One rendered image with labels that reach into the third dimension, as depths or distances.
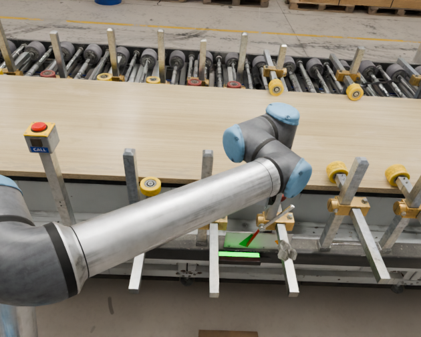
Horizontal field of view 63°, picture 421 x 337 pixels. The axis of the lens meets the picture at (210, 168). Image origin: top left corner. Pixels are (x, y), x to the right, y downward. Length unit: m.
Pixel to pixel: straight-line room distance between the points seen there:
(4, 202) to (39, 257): 0.13
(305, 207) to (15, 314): 1.21
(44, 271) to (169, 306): 1.57
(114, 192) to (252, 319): 1.05
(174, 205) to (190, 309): 1.49
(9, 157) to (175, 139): 0.69
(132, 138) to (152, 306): 0.96
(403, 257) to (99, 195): 1.30
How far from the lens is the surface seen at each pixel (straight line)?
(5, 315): 0.79
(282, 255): 1.22
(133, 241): 0.57
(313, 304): 2.19
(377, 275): 1.19
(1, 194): 0.63
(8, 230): 0.56
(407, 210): 1.43
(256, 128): 0.85
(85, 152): 1.55
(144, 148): 1.53
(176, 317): 2.03
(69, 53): 2.72
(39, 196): 1.69
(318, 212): 1.66
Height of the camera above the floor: 1.83
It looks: 41 degrees down
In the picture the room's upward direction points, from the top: 5 degrees clockwise
